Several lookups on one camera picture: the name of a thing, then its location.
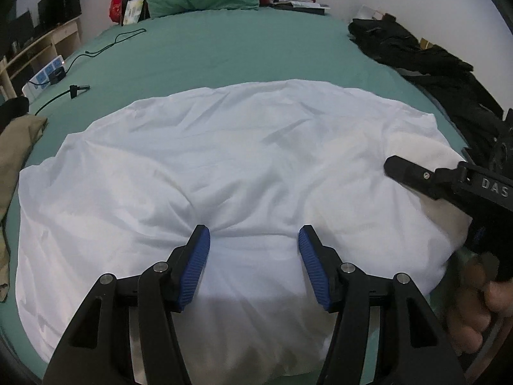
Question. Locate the pile of black clothes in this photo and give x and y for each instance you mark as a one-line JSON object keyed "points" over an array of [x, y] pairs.
{"points": [[400, 48]]}

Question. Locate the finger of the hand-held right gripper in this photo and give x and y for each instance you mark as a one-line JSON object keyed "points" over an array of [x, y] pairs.
{"points": [[412, 174]]}

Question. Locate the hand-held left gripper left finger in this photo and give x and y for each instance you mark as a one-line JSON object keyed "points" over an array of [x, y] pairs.
{"points": [[196, 264]]}

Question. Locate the white and blue power strip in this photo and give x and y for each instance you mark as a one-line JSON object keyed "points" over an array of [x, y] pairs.
{"points": [[43, 75]]}

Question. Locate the white shirt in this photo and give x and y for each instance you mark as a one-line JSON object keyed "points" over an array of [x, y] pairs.
{"points": [[240, 148]]}

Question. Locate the black power adapter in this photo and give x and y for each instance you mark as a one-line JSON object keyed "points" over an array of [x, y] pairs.
{"points": [[58, 75]]}

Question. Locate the light wooden shelf desk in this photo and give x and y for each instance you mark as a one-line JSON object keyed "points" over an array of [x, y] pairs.
{"points": [[60, 34]]}

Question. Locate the person's right hand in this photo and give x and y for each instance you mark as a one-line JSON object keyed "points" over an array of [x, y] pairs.
{"points": [[499, 298]]}

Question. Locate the beige pants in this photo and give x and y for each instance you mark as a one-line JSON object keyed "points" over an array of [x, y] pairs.
{"points": [[18, 156]]}

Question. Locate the bed with green sheet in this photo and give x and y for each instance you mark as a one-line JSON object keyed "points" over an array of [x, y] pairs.
{"points": [[220, 56]]}

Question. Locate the white box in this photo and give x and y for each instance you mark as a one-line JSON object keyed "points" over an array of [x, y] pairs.
{"points": [[370, 12]]}

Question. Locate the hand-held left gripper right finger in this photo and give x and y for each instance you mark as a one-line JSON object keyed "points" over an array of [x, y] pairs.
{"points": [[312, 268]]}

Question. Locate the black garment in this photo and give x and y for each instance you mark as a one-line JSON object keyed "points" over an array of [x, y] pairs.
{"points": [[14, 114]]}

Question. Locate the cardboard box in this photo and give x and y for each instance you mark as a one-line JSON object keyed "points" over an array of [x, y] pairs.
{"points": [[425, 43]]}

